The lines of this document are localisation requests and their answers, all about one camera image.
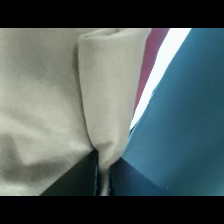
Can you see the red garment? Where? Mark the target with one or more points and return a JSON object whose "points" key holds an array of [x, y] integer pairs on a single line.
{"points": [[148, 63]]}

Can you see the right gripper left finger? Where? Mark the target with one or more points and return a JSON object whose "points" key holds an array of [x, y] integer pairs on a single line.
{"points": [[78, 178]]}

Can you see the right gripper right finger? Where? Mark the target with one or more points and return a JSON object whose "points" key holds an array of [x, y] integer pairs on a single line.
{"points": [[128, 180]]}

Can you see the brown garment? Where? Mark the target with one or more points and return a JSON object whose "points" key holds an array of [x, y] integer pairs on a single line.
{"points": [[50, 100]]}

